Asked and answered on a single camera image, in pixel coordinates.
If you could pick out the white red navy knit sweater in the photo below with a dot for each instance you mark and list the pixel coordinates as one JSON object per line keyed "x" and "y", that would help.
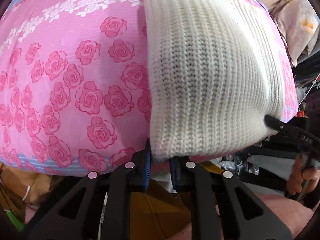
{"x": 200, "y": 80}

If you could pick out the person's right hand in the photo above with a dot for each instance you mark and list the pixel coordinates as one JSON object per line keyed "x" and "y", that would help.
{"x": 311, "y": 180}

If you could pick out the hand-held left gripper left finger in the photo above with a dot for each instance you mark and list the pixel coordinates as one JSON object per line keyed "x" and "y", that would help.
{"x": 148, "y": 170}

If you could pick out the person's leg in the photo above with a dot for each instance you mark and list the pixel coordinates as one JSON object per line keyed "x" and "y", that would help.
{"x": 280, "y": 212}

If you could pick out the pink floral bedsheet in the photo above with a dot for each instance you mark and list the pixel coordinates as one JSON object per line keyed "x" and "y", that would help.
{"x": 75, "y": 80}

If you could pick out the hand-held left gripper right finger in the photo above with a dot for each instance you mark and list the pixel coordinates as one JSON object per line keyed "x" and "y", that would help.
{"x": 174, "y": 175}

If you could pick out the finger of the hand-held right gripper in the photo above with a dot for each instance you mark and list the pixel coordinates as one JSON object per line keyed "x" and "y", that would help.
{"x": 295, "y": 133}

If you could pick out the pile of brown clothes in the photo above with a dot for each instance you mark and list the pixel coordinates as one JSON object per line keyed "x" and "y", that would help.
{"x": 27, "y": 180}

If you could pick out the beige pillow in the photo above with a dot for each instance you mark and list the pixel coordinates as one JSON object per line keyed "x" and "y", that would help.
{"x": 297, "y": 25}

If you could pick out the yellow-brown box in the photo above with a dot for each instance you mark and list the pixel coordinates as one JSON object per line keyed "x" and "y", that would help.
{"x": 162, "y": 212}

